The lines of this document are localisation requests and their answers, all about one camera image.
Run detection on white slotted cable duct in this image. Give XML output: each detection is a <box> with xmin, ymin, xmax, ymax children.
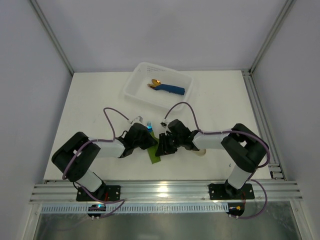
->
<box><xmin>40</xmin><ymin>202</ymin><xmax>229</xmax><ymax>214</ymax></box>

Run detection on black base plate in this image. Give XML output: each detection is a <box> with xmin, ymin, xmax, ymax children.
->
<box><xmin>208</xmin><ymin>183</ymin><xmax>255</xmax><ymax>200</ymax></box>
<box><xmin>76</xmin><ymin>185</ymin><xmax>121</xmax><ymax>202</ymax></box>

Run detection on white plastic basket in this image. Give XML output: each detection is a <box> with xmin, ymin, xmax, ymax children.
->
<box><xmin>122</xmin><ymin>62</ymin><xmax>194</xmax><ymax>109</ymax></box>

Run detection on gold utensils in bundle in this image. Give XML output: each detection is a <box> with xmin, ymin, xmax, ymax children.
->
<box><xmin>147</xmin><ymin>79</ymin><xmax>162</xmax><ymax>90</ymax></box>

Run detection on green paper napkin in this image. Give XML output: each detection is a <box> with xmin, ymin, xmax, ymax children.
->
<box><xmin>147</xmin><ymin>131</ymin><xmax>161</xmax><ymax>164</ymax></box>

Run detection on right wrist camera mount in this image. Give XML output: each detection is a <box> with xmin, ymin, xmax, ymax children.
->
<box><xmin>160</xmin><ymin>119</ymin><xmax>170</xmax><ymax>128</ymax></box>

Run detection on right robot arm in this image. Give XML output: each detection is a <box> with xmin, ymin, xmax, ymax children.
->
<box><xmin>155</xmin><ymin>119</ymin><xmax>270</xmax><ymax>200</ymax></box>

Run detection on blue rolled napkin bundle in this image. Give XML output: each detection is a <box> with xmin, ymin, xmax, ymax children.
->
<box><xmin>154</xmin><ymin>84</ymin><xmax>185</xmax><ymax>96</ymax></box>

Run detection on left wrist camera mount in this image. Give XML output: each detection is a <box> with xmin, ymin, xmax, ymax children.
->
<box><xmin>127</xmin><ymin>115</ymin><xmax>143</xmax><ymax>125</ymax></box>

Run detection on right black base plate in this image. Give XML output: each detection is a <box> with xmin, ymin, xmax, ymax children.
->
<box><xmin>208</xmin><ymin>183</ymin><xmax>255</xmax><ymax>200</ymax></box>

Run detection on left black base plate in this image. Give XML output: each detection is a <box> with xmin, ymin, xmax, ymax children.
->
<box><xmin>76</xmin><ymin>185</ymin><xmax>121</xmax><ymax>202</ymax></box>

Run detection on aluminium rail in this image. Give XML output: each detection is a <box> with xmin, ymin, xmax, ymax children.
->
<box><xmin>241</xmin><ymin>69</ymin><xmax>287</xmax><ymax>181</ymax></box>
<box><xmin>29</xmin><ymin>179</ymin><xmax>303</xmax><ymax>204</ymax></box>

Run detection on right frame post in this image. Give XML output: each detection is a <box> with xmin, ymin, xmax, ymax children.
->
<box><xmin>248</xmin><ymin>0</ymin><xmax>296</xmax><ymax>76</ymax></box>

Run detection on left frame post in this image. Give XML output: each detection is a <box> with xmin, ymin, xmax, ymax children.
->
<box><xmin>28</xmin><ymin>0</ymin><xmax>75</xmax><ymax>76</ymax></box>

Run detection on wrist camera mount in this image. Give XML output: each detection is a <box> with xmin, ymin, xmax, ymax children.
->
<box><xmin>160</xmin><ymin>119</ymin><xmax>170</xmax><ymax>128</ymax></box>
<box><xmin>127</xmin><ymin>115</ymin><xmax>143</xmax><ymax>125</ymax></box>

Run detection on aluminium right side rail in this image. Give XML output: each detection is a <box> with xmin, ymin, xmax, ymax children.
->
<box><xmin>241</xmin><ymin>69</ymin><xmax>287</xmax><ymax>181</ymax></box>

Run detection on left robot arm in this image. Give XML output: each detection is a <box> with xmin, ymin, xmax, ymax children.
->
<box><xmin>51</xmin><ymin>123</ymin><xmax>158</xmax><ymax>202</ymax></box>

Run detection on aluminium front rail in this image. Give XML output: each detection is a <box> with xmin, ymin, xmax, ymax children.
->
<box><xmin>29</xmin><ymin>179</ymin><xmax>303</xmax><ymax>204</ymax></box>

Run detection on iridescent blue fork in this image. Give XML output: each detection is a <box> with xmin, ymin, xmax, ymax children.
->
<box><xmin>146</xmin><ymin>121</ymin><xmax>153</xmax><ymax>133</ymax></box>

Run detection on frame post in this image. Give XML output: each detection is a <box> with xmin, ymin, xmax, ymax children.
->
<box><xmin>28</xmin><ymin>0</ymin><xmax>75</xmax><ymax>76</ymax></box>
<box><xmin>248</xmin><ymin>0</ymin><xmax>296</xmax><ymax>76</ymax></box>

